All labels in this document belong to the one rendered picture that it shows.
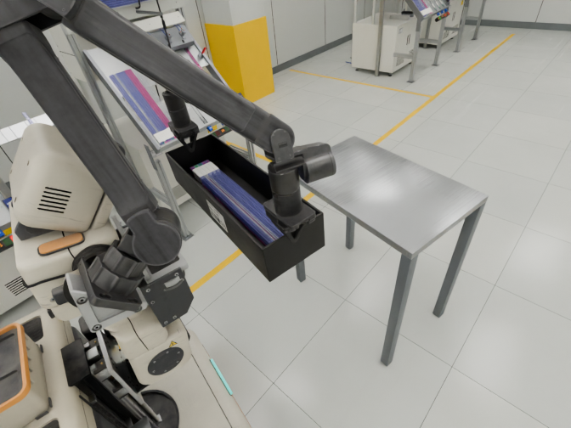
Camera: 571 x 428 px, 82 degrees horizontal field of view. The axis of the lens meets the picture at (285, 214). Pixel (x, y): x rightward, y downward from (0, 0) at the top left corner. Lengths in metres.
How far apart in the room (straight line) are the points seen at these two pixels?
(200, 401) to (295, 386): 0.48
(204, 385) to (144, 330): 0.62
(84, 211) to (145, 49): 0.32
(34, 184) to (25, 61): 0.20
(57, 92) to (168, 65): 0.16
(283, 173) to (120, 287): 0.34
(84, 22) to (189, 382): 1.30
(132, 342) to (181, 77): 0.67
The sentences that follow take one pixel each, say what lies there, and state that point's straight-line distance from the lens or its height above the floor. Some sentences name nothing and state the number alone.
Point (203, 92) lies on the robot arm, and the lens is 0.58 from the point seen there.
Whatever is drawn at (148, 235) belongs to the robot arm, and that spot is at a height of 1.27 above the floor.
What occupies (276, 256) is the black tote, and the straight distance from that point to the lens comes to 0.74.
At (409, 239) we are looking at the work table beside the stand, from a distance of 1.20.
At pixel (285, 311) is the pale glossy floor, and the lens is 1.95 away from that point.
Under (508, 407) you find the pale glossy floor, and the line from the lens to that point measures 1.89.
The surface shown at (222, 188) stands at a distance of 1.02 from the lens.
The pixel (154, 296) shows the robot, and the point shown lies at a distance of 0.86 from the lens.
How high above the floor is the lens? 1.63
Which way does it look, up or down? 40 degrees down
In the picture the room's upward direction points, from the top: 7 degrees counter-clockwise
